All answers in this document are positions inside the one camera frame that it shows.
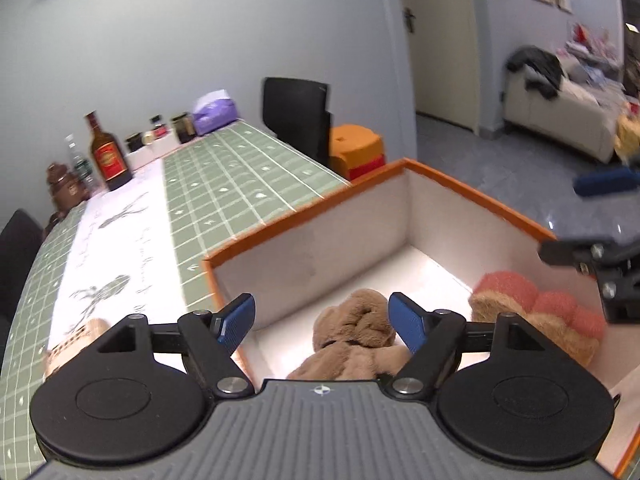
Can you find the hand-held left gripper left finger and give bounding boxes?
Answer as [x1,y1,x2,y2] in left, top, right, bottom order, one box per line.
[85,292,258,402]

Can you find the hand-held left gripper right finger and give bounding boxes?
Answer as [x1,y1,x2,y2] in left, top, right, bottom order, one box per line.
[387,291,551,402]

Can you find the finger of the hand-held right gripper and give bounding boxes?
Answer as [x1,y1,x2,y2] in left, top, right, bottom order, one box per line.
[572,166,640,199]
[539,237,640,324]

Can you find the brown plush toy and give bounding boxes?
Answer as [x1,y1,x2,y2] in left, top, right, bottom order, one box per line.
[286,288,413,381]

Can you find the red and tan sponge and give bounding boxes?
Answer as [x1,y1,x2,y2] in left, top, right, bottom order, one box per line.
[468,270,607,367]

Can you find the orange cardboard box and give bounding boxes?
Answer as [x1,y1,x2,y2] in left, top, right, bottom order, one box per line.
[202,157,640,480]

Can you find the yellow cloth bundle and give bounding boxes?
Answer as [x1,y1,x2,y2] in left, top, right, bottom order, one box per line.
[614,110,640,163]

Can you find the cream sofa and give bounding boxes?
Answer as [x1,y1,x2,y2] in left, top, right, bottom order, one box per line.
[501,50,633,163]

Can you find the pile of colourful clothes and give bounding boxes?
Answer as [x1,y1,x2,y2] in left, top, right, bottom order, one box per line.
[562,22,626,86]

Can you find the dark clothes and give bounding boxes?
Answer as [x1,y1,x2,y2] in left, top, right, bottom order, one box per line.
[506,45,568,100]

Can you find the white printed table runner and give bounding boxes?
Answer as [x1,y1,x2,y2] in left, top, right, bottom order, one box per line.
[47,160,191,356]

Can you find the green checked tablecloth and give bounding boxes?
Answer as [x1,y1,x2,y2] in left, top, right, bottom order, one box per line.
[0,119,351,480]

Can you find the red plastic stool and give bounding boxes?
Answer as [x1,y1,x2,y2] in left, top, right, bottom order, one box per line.
[347,157,387,182]

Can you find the wooden speaker box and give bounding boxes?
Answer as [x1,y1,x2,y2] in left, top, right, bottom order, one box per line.
[45,317,113,377]

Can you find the orange plastic stool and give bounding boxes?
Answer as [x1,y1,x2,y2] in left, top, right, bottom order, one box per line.
[329,124,386,173]

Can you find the white storage tray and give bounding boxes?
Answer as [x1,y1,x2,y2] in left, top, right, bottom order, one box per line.
[124,132,182,171]

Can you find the tall dark glass jar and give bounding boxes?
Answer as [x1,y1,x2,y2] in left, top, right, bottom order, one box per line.
[171,112,196,143]

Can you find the brown liquor bottle red label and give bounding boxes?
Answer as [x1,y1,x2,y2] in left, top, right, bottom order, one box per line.
[84,111,134,192]

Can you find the purple tissue pack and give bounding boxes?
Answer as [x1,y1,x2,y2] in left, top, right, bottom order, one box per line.
[192,90,241,136]

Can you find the cream wooden door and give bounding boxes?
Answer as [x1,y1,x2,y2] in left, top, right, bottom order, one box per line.
[395,0,483,136]

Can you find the black office chair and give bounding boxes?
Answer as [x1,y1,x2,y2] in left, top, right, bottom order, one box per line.
[261,76,333,168]

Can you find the brown bear figurine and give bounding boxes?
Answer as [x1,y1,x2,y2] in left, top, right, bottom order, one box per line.
[46,161,88,211]

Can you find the clear plastic water bottle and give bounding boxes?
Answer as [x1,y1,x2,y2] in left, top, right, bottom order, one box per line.
[65,134,98,193]

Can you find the black dining chair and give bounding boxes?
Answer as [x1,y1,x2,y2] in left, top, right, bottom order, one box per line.
[0,209,45,351]

